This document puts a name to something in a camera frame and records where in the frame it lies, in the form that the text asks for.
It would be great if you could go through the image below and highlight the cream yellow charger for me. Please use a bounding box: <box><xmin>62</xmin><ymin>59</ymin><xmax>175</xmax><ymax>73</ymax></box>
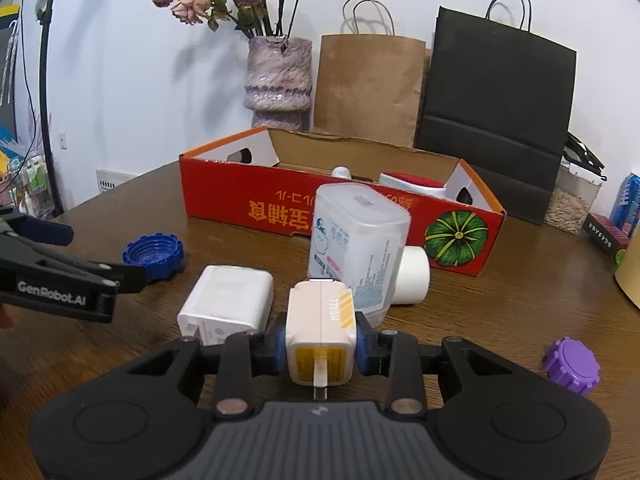
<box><xmin>285</xmin><ymin>280</ymin><xmax>358</xmax><ymax>402</ymax></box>

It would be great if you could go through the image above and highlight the white outlet panel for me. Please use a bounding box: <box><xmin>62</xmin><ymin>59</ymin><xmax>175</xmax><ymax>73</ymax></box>
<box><xmin>96</xmin><ymin>169</ymin><xmax>137</xmax><ymax>194</ymax></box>

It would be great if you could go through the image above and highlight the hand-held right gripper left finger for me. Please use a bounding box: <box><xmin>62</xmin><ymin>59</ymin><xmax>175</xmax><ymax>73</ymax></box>
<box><xmin>129</xmin><ymin>316</ymin><xmax>287</xmax><ymax>418</ymax></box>

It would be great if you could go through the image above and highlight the black light stand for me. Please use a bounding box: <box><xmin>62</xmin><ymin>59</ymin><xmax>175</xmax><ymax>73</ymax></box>
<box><xmin>36</xmin><ymin>0</ymin><xmax>68</xmax><ymax>217</ymax></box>

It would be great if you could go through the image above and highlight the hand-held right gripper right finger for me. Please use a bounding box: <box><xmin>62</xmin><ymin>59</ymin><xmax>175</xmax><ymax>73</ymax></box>
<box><xmin>352</xmin><ymin>312</ymin><xmax>506</xmax><ymax>417</ymax></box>

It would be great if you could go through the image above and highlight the wire storage rack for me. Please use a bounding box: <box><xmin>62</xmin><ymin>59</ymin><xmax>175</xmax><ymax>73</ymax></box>
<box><xmin>0</xmin><ymin>150</ymin><xmax>57</xmax><ymax>221</ymax></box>

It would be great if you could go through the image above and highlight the black paper bag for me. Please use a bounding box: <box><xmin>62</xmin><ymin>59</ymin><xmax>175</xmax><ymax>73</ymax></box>
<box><xmin>416</xmin><ymin>0</ymin><xmax>578</xmax><ymax>226</ymax></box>

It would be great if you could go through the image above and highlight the colourful wall poster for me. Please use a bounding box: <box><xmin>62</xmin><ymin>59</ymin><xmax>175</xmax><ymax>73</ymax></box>
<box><xmin>0</xmin><ymin>2</ymin><xmax>23</xmax><ymax>146</ymax></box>

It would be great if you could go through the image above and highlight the red cardboard box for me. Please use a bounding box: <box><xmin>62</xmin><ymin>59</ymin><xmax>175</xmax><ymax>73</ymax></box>
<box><xmin>179</xmin><ymin>126</ymin><xmax>507</xmax><ymax>278</ymax></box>

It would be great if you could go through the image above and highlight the blue ridged cap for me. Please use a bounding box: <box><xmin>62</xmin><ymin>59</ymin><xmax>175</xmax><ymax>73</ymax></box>
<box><xmin>121</xmin><ymin>233</ymin><xmax>185</xmax><ymax>283</ymax></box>

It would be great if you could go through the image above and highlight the pink mottled ceramic vase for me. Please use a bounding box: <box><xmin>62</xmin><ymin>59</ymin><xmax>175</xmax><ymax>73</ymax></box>
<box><xmin>243</xmin><ymin>36</ymin><xmax>313</xmax><ymax>131</ymax></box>

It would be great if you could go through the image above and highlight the yellow thermos jug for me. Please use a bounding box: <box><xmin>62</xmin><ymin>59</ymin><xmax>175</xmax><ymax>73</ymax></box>
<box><xmin>614</xmin><ymin>240</ymin><xmax>640</xmax><ymax>311</ymax></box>

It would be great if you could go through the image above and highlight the white tape roll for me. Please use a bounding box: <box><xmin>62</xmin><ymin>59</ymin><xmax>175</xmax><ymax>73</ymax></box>
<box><xmin>392</xmin><ymin>245</ymin><xmax>432</xmax><ymax>306</ymax></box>

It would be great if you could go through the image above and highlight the brown paper bag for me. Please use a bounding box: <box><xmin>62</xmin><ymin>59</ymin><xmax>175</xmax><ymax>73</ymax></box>
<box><xmin>312</xmin><ymin>0</ymin><xmax>431</xmax><ymax>148</ymax></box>

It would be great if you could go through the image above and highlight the translucent plastic container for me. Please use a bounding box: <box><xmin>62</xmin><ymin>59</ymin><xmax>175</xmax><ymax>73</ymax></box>
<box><xmin>307</xmin><ymin>182</ymin><xmax>412</xmax><ymax>328</ymax></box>

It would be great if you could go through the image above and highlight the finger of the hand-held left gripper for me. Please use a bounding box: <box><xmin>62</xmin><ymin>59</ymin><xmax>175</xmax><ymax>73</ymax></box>
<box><xmin>0</xmin><ymin>233</ymin><xmax>150</xmax><ymax>295</ymax></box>
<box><xmin>0</xmin><ymin>205</ymin><xmax>75</xmax><ymax>247</ymax></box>

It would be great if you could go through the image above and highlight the red white lint brush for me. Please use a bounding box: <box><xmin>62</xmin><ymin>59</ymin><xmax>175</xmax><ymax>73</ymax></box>
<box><xmin>377</xmin><ymin>171</ymin><xmax>451</xmax><ymax>201</ymax></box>

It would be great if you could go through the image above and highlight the clear container with seeds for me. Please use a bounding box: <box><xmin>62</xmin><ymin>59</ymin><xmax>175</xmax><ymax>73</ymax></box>
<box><xmin>544</xmin><ymin>132</ymin><xmax>607</xmax><ymax>235</ymax></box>

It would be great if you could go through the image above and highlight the dark red book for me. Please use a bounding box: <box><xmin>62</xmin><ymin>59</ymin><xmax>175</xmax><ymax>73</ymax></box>
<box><xmin>582</xmin><ymin>212</ymin><xmax>632</xmax><ymax>261</ymax></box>

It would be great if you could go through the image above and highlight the white charger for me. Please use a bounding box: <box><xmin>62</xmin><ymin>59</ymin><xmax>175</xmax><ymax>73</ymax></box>
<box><xmin>176</xmin><ymin>265</ymin><xmax>275</xmax><ymax>347</ymax></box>

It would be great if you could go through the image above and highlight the purple ridged cap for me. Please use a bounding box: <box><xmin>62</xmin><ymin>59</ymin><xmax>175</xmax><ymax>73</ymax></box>
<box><xmin>542</xmin><ymin>337</ymin><xmax>601</xmax><ymax>396</ymax></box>

